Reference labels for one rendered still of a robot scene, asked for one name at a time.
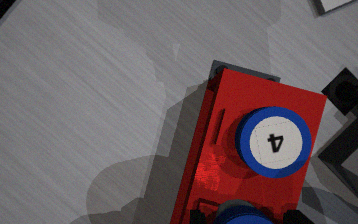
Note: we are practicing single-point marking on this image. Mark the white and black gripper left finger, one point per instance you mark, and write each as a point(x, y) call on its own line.
point(197, 217)

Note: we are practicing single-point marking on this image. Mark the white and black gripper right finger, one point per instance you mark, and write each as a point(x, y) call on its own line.
point(295, 217)

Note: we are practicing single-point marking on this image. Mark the blue screw cap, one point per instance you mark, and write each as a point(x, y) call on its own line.
point(242, 214)
point(273, 141)

